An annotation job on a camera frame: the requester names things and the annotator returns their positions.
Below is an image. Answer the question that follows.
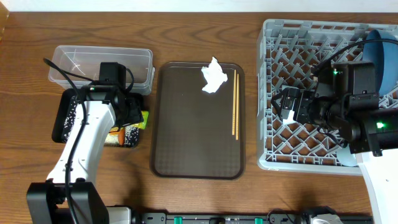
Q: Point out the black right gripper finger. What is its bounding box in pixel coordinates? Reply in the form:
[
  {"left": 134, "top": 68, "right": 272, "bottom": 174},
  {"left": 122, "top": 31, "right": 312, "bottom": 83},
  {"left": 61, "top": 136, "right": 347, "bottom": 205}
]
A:
[
  {"left": 271, "top": 89, "right": 294, "bottom": 105},
  {"left": 273, "top": 104, "right": 286, "bottom": 120}
]

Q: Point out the light blue rice bowl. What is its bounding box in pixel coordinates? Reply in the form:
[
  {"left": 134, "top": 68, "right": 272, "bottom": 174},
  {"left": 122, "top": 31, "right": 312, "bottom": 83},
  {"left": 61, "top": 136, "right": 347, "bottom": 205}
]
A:
[{"left": 281, "top": 85, "right": 300, "bottom": 125}]

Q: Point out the yellow green snack wrapper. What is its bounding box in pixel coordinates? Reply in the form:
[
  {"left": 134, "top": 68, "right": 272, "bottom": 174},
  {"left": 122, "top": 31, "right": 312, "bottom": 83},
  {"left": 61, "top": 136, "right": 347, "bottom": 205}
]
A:
[{"left": 132, "top": 111, "right": 149, "bottom": 129}]

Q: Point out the orange carrot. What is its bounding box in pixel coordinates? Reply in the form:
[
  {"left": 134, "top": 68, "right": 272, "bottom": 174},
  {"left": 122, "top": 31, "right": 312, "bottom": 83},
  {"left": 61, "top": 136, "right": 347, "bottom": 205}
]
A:
[{"left": 118, "top": 128, "right": 125, "bottom": 146}]

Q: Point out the wooden chopstick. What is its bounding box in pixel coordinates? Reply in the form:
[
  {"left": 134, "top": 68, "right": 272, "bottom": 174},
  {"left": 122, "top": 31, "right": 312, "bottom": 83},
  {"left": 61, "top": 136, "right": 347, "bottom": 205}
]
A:
[
  {"left": 236, "top": 73, "right": 239, "bottom": 140},
  {"left": 232, "top": 70, "right": 236, "bottom": 136}
]

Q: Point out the white napkin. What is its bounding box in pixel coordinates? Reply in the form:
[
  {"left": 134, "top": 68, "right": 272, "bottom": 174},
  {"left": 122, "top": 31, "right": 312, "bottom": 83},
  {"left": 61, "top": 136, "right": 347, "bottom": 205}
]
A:
[{"left": 201, "top": 57, "right": 228, "bottom": 93}]

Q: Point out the blue plate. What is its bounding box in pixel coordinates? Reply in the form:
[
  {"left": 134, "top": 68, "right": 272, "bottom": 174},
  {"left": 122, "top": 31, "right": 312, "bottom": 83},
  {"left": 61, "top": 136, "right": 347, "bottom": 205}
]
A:
[{"left": 363, "top": 42, "right": 397, "bottom": 96}]

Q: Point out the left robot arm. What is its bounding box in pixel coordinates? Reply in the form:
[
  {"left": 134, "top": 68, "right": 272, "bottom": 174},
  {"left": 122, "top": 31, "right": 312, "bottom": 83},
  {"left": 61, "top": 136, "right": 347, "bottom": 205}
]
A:
[{"left": 26, "top": 58, "right": 144, "bottom": 223}]

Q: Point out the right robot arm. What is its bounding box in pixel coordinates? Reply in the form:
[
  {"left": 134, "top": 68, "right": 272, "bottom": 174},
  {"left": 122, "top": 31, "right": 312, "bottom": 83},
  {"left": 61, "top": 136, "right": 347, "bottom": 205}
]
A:
[{"left": 271, "top": 61, "right": 397, "bottom": 223}]

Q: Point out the grey plastic dishwasher rack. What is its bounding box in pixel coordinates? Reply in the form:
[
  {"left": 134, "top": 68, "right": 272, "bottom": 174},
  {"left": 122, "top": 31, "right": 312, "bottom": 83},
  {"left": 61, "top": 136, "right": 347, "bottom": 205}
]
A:
[{"left": 256, "top": 19, "right": 397, "bottom": 175}]

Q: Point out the pile of white rice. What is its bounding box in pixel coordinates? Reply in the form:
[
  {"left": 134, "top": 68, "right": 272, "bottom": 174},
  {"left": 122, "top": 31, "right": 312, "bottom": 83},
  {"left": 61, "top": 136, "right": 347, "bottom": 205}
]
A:
[{"left": 60, "top": 96, "right": 139, "bottom": 148}]

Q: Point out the black tray bin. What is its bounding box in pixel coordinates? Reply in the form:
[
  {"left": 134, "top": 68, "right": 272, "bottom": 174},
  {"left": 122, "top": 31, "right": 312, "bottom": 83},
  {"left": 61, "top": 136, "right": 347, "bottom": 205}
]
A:
[{"left": 51, "top": 88, "right": 146, "bottom": 148}]

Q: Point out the clear plastic bin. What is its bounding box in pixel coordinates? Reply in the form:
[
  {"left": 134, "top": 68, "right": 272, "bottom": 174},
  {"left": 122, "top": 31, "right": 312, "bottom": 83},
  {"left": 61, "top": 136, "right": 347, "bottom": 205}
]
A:
[{"left": 52, "top": 45, "right": 155, "bottom": 95}]

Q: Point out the brown serving tray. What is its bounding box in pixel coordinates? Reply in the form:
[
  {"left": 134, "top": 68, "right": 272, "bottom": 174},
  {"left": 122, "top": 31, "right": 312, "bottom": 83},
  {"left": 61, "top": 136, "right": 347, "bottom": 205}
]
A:
[{"left": 150, "top": 62, "right": 245, "bottom": 180}]

